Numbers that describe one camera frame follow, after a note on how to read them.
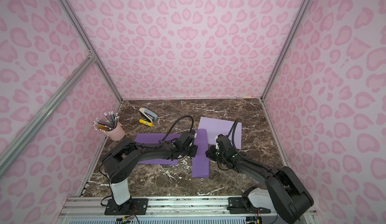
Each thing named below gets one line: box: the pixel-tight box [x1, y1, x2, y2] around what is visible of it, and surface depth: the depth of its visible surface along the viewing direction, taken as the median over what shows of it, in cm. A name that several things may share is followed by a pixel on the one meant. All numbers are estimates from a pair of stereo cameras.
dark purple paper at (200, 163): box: [191, 128, 210, 178], surface depth 87 cm
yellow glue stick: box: [138, 119, 154, 128], surface depth 106 cm
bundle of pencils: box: [92, 110, 121, 132], surface depth 92 cm
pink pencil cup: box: [104, 121, 126, 142], surface depth 94 cm
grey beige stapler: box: [139, 106, 159, 124], surface depth 109 cm
